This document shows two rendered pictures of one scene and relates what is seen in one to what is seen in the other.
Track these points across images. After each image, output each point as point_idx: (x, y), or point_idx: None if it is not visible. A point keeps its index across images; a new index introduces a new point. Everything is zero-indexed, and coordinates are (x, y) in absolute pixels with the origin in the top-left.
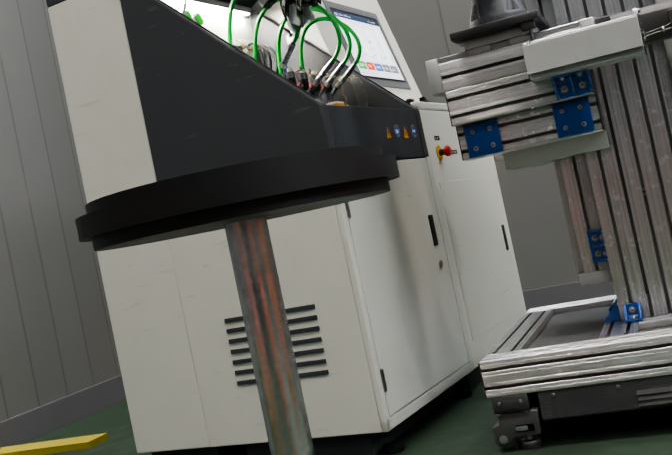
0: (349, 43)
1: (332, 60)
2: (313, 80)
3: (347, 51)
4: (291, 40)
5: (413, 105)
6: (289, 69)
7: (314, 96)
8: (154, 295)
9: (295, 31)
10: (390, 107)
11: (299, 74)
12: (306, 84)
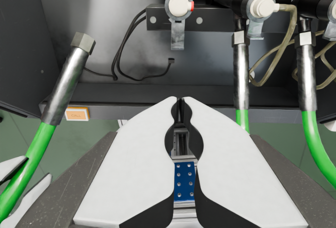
0: (319, 168)
1: (235, 114)
2: (317, 6)
3: (310, 145)
4: (42, 121)
5: (329, 123)
6: (172, 11)
7: (23, 117)
8: None
9: (25, 155)
10: (325, 98)
11: (246, 2)
12: (238, 14)
